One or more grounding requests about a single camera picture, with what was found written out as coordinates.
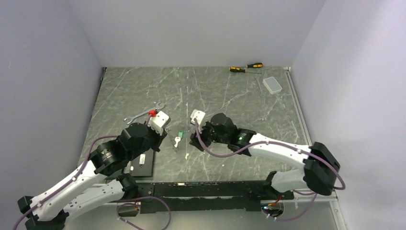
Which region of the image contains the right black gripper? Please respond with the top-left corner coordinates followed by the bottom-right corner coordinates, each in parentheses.
top-left (189, 121), bottom-right (229, 151)

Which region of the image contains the key with green tag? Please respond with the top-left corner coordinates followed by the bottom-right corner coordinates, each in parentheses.
top-left (174, 131), bottom-right (184, 148)

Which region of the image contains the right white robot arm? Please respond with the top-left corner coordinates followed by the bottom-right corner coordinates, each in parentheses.
top-left (190, 110), bottom-right (346, 199)

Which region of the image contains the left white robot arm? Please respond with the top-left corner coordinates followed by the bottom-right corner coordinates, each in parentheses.
top-left (13, 119), bottom-right (167, 230)

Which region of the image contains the black flat box near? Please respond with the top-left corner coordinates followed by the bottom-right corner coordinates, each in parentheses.
top-left (130, 150), bottom-right (155, 178)

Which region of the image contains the large silver wrench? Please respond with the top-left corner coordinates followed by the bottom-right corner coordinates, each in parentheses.
top-left (124, 101), bottom-right (165, 124)

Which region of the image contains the small silver wrench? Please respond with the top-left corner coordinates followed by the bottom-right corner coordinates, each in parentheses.
top-left (254, 76), bottom-right (266, 98)

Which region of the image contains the yellow black screwdriver lower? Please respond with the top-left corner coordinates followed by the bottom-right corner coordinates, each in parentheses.
top-left (229, 67), bottom-right (261, 74)

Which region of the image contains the clear plastic box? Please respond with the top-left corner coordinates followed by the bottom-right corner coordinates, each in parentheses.
top-left (263, 77), bottom-right (282, 94)

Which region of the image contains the orange black screwdriver upper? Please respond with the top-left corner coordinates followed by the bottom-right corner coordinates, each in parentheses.
top-left (244, 62), bottom-right (263, 69)

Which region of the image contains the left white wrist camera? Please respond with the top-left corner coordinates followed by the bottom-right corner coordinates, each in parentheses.
top-left (147, 111), bottom-right (171, 136)

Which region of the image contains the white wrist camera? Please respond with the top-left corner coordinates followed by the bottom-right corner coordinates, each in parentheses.
top-left (190, 109), bottom-right (206, 125)
top-left (147, 111), bottom-right (171, 136)

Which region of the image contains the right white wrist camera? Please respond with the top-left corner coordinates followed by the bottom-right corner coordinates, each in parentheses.
top-left (190, 109), bottom-right (206, 125)

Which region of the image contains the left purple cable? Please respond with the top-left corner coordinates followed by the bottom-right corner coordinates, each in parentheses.
top-left (12, 114), bottom-right (172, 230)

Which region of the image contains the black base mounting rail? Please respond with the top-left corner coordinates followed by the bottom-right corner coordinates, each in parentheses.
top-left (122, 181), bottom-right (294, 214)

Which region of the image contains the aluminium frame rail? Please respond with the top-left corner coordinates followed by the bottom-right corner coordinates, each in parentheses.
top-left (283, 67), bottom-right (339, 203)

